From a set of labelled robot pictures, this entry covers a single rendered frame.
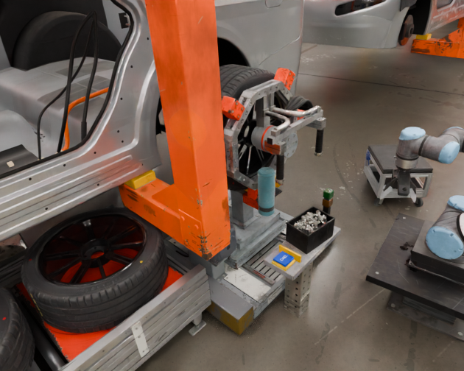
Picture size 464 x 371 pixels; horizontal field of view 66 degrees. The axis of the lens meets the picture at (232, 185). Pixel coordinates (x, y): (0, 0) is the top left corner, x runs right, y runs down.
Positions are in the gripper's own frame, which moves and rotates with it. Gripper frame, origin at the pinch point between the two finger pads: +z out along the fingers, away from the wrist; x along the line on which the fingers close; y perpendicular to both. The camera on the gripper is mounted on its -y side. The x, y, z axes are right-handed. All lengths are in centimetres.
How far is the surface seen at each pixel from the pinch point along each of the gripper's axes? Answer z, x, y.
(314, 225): 6.7, 36.3, -15.9
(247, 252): 47, 75, -3
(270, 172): -11, 60, -1
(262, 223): 42, 70, 18
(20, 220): -23, 149, -67
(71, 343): 29, 132, -86
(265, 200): 4, 62, -5
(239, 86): -50, 76, 12
